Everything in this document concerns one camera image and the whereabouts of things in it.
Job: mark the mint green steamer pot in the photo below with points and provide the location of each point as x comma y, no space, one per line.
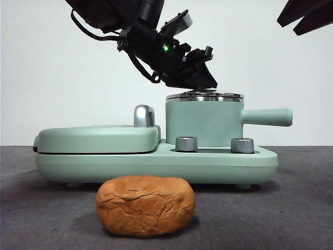
203,119

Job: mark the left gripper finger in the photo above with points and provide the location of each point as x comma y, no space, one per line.
200,78

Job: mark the silver control knob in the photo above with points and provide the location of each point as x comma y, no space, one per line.
186,144
242,146

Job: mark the glass pot lid green knob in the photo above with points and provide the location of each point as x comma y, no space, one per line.
182,95

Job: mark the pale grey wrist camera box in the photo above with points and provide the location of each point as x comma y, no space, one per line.
182,22

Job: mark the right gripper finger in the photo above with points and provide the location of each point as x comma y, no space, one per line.
294,11
317,18

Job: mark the brown potato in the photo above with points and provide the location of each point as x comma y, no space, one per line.
145,208

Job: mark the mint green breakfast maker base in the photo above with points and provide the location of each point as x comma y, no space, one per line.
104,166

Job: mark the mint green griddle cover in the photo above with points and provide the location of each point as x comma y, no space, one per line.
93,139

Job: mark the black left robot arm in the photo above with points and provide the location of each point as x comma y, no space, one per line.
145,39

